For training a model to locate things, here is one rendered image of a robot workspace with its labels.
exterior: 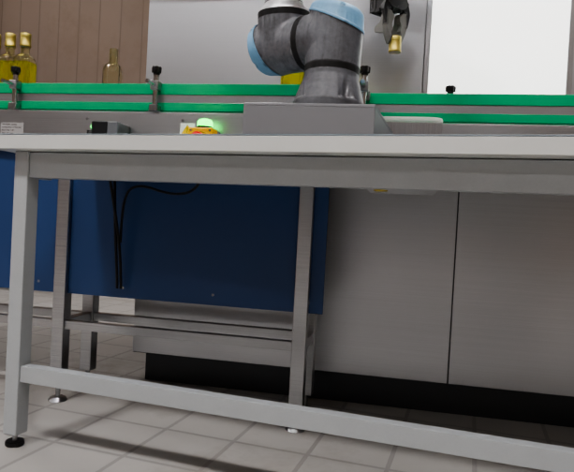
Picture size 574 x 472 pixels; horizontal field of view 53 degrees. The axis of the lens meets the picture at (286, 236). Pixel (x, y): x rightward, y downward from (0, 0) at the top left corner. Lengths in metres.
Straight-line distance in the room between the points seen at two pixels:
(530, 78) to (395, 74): 0.40
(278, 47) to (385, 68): 0.67
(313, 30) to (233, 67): 0.81
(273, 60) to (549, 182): 0.62
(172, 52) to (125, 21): 2.94
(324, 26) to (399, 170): 0.33
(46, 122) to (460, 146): 1.26
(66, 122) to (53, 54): 3.51
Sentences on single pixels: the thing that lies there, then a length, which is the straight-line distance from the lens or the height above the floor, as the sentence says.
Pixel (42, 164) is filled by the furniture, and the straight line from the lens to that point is 1.48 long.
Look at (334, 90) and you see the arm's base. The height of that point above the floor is 0.84.
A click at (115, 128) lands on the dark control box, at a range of 1.69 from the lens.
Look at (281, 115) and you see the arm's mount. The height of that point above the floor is 0.79.
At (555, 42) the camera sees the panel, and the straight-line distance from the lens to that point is 1.97.
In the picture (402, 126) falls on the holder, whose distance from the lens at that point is 1.39.
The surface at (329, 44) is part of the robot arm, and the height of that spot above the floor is 0.94.
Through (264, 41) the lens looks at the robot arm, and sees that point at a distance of 1.31.
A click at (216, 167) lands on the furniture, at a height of 0.69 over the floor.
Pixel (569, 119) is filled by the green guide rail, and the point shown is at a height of 0.90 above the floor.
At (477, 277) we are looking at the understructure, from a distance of 1.88.
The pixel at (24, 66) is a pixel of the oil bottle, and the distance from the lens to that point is 2.14.
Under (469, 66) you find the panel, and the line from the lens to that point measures 1.91.
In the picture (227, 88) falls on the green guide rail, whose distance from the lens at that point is 1.69.
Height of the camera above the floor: 0.57
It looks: 1 degrees down
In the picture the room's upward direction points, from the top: 3 degrees clockwise
